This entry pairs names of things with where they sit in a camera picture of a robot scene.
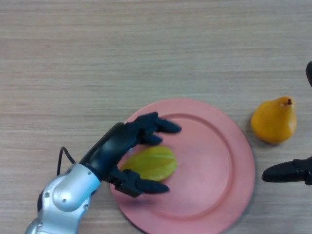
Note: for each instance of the orange yellow pear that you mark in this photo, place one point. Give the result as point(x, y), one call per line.
point(274, 122)

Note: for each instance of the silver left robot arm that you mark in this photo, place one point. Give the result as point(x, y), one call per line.
point(63, 200)

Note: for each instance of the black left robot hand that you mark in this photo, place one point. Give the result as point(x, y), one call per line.
point(109, 151)

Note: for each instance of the yellow starfruit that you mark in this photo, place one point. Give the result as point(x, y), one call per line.
point(153, 163)

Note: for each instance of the pink round plate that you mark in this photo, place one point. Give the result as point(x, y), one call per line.
point(195, 165)

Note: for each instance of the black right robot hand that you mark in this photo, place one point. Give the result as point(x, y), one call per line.
point(285, 173)

